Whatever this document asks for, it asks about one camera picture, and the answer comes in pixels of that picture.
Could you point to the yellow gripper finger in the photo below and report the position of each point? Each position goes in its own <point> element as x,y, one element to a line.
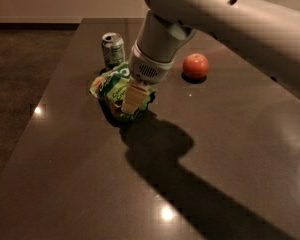
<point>135,94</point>

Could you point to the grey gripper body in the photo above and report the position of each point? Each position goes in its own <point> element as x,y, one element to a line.
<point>147,68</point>

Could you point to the green rice chip bag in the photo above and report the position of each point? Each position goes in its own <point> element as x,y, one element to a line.
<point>110,88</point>

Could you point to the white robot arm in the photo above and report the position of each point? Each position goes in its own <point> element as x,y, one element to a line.
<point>266,35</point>

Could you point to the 7up soda can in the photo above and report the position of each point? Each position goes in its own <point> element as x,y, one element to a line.
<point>113,49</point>

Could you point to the red apple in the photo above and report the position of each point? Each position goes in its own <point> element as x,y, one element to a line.
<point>195,66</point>

